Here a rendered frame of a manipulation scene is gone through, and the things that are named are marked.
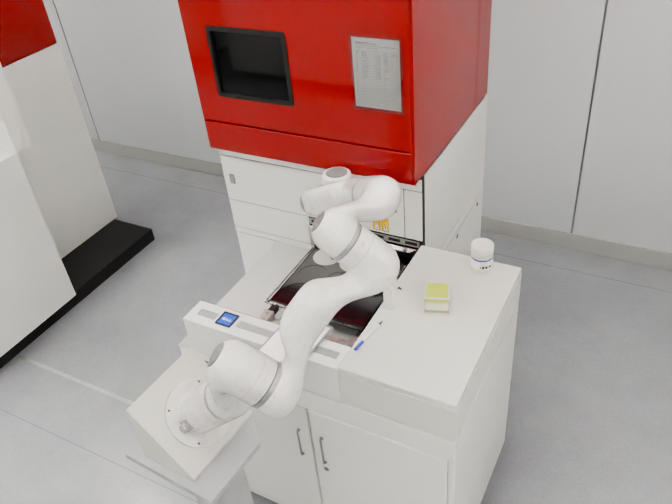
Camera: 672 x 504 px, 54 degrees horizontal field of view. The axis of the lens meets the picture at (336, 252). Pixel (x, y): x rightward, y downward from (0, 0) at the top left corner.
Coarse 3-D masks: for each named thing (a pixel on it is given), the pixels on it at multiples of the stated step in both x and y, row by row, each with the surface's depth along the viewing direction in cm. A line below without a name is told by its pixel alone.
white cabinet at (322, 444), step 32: (512, 320) 217; (512, 352) 232; (256, 416) 220; (288, 416) 211; (320, 416) 202; (352, 416) 194; (480, 416) 203; (288, 448) 222; (320, 448) 210; (352, 448) 204; (384, 448) 195; (416, 448) 188; (448, 448) 181; (480, 448) 216; (256, 480) 248; (288, 480) 235; (320, 480) 224; (352, 480) 214; (384, 480) 205; (416, 480) 197; (448, 480) 190; (480, 480) 231
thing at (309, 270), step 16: (304, 272) 231; (320, 272) 230; (336, 272) 229; (400, 272) 226; (288, 288) 224; (288, 304) 217; (352, 304) 215; (368, 304) 214; (352, 320) 209; (368, 320) 209
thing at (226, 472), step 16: (240, 432) 187; (256, 432) 187; (224, 448) 183; (240, 448) 183; (256, 448) 183; (144, 464) 181; (160, 464) 181; (224, 464) 179; (240, 464) 178; (176, 480) 176; (208, 480) 175; (224, 480) 175; (240, 480) 196; (208, 496) 171; (224, 496) 193; (240, 496) 198
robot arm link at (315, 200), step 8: (328, 184) 178; (336, 184) 176; (344, 184) 174; (352, 184) 167; (304, 192) 185; (312, 192) 180; (320, 192) 178; (328, 192) 177; (336, 192) 175; (344, 192) 171; (352, 192) 165; (304, 200) 184; (312, 200) 180; (320, 200) 178; (328, 200) 177; (336, 200) 176; (344, 200) 173; (352, 200) 166; (304, 208) 187; (312, 208) 181; (320, 208) 179
